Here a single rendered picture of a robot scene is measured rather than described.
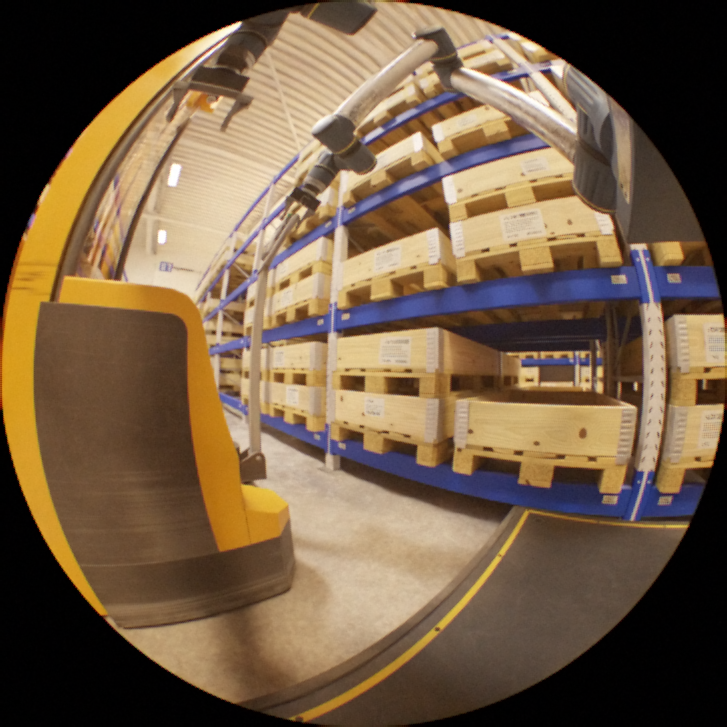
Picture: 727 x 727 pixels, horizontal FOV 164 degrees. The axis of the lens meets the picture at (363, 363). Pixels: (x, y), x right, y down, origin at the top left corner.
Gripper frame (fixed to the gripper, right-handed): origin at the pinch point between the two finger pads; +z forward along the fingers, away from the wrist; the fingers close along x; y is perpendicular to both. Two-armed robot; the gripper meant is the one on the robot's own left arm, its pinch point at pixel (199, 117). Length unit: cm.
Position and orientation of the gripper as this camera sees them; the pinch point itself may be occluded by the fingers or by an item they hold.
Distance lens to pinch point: 68.2
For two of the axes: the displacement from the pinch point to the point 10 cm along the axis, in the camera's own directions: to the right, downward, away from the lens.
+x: -7.6, -0.1, -6.5
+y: -6.0, -4.0, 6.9
